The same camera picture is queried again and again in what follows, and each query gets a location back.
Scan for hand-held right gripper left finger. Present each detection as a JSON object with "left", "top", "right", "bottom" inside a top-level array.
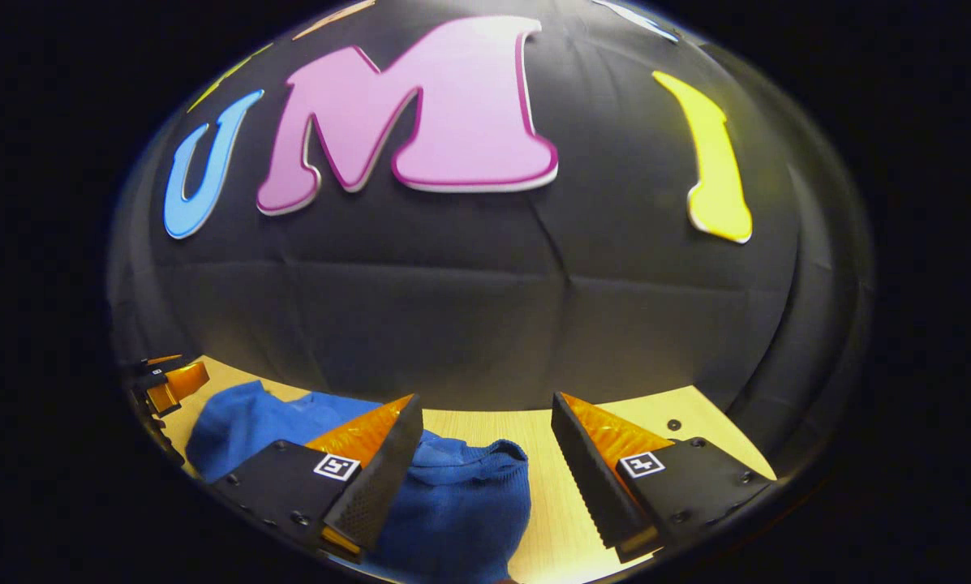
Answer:
[{"left": 209, "top": 394, "right": 425, "bottom": 562}]

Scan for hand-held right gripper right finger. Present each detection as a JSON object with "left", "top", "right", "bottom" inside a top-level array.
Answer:
[{"left": 550, "top": 392, "right": 778, "bottom": 564}]

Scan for blue button shirt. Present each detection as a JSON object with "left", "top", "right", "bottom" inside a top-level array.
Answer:
[{"left": 185, "top": 380, "right": 532, "bottom": 584}]

